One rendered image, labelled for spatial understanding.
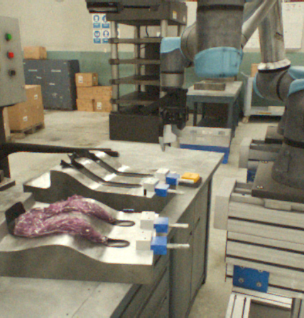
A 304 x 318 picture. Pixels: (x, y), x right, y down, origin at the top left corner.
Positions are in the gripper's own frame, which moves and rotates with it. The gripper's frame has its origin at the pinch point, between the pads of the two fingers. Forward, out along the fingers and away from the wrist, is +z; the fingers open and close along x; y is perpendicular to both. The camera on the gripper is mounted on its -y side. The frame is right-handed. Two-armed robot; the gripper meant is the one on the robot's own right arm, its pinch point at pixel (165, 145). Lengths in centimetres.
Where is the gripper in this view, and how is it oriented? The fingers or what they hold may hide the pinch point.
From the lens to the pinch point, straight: 120.5
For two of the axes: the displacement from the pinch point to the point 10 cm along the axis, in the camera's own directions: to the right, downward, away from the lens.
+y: 9.3, 1.1, -3.5
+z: 0.0, 9.5, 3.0
